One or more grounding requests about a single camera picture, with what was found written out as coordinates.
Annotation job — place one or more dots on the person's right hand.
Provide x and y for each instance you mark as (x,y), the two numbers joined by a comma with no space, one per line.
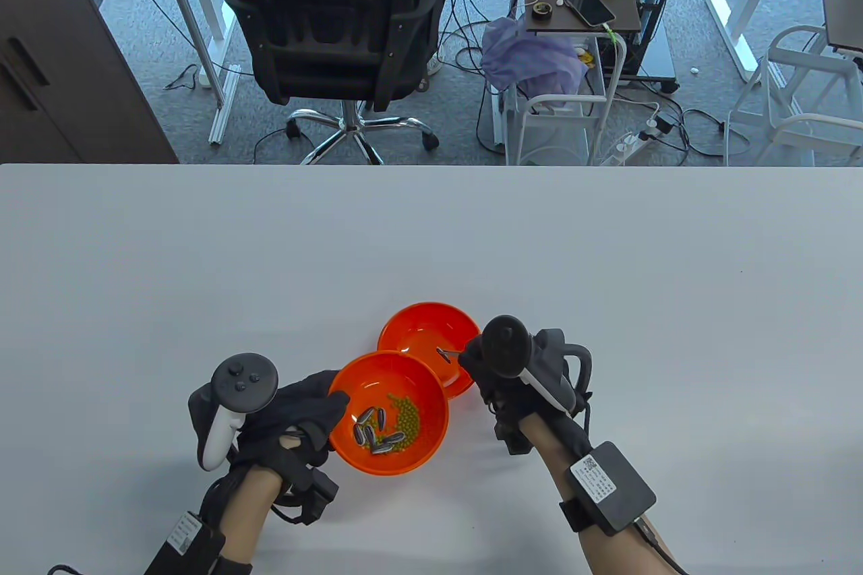
(472,366)

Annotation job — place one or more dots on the person's left hand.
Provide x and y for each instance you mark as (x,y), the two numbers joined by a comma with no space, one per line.
(296,406)

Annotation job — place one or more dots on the metal tweezers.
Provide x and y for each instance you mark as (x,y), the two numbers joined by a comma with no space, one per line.
(445,352)

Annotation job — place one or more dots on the orange plastic bowl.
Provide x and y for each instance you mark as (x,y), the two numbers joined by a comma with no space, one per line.
(425,325)
(377,379)

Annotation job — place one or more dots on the pile of sunflower seeds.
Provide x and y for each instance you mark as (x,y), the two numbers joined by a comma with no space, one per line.
(369,430)

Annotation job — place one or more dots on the person's left forearm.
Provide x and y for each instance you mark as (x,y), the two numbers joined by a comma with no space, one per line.
(249,507)

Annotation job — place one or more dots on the person's right forearm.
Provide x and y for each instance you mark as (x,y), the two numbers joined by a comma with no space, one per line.
(546,460)

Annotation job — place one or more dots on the grey tracking controller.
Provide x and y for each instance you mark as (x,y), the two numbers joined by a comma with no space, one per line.
(506,342)
(243,379)

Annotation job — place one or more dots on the pile of green beans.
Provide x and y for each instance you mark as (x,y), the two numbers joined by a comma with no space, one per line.
(408,420)

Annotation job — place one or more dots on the black wrist sensor box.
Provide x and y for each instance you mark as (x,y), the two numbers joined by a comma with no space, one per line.
(613,487)
(202,555)

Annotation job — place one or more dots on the white power strip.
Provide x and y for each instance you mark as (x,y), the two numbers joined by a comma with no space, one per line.
(623,147)

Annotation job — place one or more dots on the purple cloth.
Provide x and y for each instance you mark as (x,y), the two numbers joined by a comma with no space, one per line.
(532,59)

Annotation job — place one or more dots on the yellow packet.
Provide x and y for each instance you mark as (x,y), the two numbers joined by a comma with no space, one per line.
(585,56)

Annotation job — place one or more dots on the black tape roll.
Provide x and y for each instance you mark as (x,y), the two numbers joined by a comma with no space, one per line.
(534,11)

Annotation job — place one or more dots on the black office chair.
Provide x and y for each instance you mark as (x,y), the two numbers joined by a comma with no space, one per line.
(337,29)

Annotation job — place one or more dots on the black smartphone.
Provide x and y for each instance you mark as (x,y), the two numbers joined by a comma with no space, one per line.
(592,5)

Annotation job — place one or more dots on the brown cabinet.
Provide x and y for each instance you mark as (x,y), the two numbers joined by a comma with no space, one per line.
(54,63)

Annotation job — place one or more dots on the white desk leg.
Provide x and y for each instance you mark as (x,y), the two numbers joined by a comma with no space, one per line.
(731,29)

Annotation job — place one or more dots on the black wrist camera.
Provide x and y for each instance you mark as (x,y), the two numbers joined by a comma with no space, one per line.
(512,437)
(313,491)

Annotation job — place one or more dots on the white desk frame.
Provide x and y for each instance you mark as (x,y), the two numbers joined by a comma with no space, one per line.
(216,49)

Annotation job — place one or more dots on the white metal chair frame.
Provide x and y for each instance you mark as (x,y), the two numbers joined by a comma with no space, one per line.
(816,63)

